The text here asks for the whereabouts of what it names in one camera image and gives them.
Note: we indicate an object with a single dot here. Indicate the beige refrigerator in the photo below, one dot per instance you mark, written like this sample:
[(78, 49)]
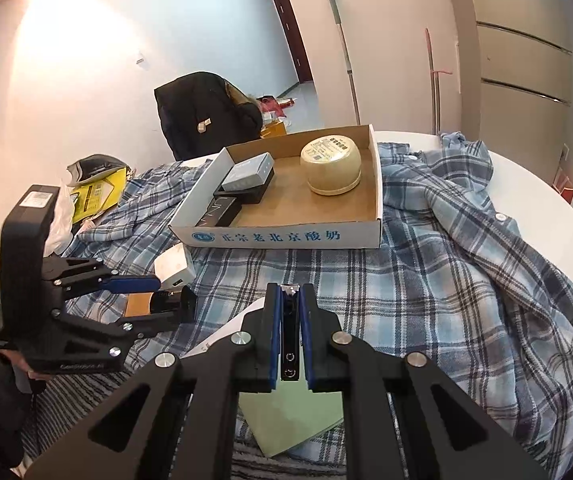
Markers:
[(516, 60)]

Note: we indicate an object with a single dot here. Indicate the white remote control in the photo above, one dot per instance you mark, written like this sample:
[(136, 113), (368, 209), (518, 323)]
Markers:
[(226, 330)]

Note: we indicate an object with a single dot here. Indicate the white cardboard tray box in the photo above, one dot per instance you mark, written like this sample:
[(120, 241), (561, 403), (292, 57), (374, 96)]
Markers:
[(286, 235)]

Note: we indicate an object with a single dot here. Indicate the green paper sheet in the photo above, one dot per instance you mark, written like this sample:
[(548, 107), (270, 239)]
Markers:
[(291, 420)]

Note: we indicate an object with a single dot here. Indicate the white wall switch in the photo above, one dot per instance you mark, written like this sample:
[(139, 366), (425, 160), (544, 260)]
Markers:
[(140, 58)]

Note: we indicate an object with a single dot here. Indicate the black jacket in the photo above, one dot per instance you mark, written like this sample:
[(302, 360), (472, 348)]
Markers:
[(196, 110)]

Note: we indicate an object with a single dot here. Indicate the orange translucent box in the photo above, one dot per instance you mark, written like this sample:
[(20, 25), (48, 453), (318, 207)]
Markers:
[(136, 304)]

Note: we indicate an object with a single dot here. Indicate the blue plaid shirt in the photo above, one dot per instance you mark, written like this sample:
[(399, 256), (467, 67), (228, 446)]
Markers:
[(441, 285)]

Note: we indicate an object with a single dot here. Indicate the black lettered box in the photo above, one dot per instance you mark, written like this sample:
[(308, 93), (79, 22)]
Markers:
[(219, 212)]

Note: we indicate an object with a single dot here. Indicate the red box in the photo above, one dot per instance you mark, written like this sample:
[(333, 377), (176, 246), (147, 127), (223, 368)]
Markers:
[(563, 185)]

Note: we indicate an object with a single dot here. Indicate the grey striped cloth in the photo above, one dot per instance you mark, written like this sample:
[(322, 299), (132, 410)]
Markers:
[(91, 390)]

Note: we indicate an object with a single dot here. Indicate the red bag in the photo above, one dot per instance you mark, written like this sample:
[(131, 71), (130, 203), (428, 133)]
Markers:
[(274, 105)]

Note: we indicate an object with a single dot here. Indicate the white plastic bag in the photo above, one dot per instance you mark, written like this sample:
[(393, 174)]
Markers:
[(61, 230)]

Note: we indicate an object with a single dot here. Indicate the yellow cardboard box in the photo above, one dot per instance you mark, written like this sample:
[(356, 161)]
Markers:
[(274, 130)]

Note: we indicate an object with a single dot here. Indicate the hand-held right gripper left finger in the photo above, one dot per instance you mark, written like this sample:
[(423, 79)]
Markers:
[(278, 310)]

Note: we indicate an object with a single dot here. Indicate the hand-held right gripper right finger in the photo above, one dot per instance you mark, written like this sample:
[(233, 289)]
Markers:
[(305, 320)]

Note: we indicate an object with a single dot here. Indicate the round yellow container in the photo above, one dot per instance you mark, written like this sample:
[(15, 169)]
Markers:
[(331, 170)]

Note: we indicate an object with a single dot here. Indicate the small grey box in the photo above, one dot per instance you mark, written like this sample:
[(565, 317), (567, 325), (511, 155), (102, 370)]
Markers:
[(246, 172)]

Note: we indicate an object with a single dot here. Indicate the person's left hand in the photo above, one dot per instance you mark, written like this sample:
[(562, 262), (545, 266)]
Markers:
[(24, 375)]

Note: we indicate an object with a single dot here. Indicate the dark wooden door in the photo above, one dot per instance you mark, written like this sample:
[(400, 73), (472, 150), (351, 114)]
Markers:
[(291, 30)]

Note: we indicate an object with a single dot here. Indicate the grey bag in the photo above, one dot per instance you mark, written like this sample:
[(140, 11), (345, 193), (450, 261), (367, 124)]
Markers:
[(94, 165)]

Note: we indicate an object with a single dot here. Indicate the small white box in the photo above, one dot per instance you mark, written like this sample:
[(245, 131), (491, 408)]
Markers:
[(171, 265)]

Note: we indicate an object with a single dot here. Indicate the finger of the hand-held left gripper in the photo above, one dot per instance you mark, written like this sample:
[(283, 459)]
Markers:
[(171, 307), (134, 284)]

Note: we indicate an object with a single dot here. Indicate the yellow paper bag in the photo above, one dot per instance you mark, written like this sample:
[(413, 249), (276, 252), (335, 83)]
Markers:
[(96, 192)]

